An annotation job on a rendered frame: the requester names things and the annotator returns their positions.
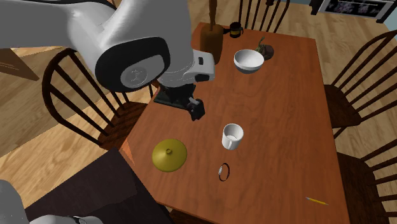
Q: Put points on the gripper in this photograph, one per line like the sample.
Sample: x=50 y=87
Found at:
x=173 y=94

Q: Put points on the white mug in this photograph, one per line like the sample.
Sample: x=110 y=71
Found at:
x=231 y=139

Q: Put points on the black wristwatch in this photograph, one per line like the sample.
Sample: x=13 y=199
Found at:
x=220 y=170

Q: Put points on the dark wooden spindle chair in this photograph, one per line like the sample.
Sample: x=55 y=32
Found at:
x=270 y=2
x=339 y=105
x=356 y=186
x=124 y=124

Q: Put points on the brown wooden dining table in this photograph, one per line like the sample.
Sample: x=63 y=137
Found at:
x=279 y=124

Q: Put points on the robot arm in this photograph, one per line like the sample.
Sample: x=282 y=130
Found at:
x=93 y=24

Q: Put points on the white bowl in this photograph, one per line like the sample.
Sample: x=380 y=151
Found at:
x=248 y=60

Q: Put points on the olive yellow round lid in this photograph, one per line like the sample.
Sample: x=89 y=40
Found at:
x=169 y=158

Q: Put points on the brown wooden block with rod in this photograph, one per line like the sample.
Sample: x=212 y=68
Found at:
x=212 y=40

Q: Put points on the yellow pencil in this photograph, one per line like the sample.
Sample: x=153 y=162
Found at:
x=317 y=201

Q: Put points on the dark round vegetable with leaves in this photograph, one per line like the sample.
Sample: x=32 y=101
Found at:
x=267 y=51

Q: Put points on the dark mug with yellow band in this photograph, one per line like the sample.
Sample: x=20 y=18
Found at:
x=235 y=31

